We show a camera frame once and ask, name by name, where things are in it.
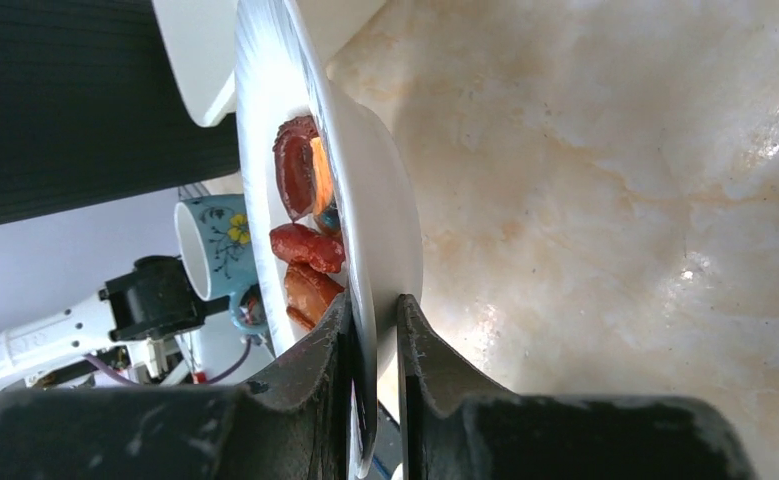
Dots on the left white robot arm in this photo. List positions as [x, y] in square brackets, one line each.
[154, 302]

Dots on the white mug blue handle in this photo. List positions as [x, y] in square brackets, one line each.
[215, 244]

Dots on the red sausage toy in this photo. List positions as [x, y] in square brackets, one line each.
[297, 243]

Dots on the salmon slice toy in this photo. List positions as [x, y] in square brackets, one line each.
[325, 211]

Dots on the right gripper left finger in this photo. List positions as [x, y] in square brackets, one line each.
[288, 421]

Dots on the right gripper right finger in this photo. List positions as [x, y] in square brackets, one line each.
[458, 423]

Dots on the black round bin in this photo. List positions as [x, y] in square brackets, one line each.
[90, 111]

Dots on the white rectangular basin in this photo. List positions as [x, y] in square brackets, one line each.
[199, 38]

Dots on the white fluted plate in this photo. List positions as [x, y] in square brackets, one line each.
[279, 73]

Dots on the brown sausage roll toy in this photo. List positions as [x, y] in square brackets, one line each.
[309, 294]

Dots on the octopus tentacle toy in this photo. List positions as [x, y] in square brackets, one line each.
[293, 157]

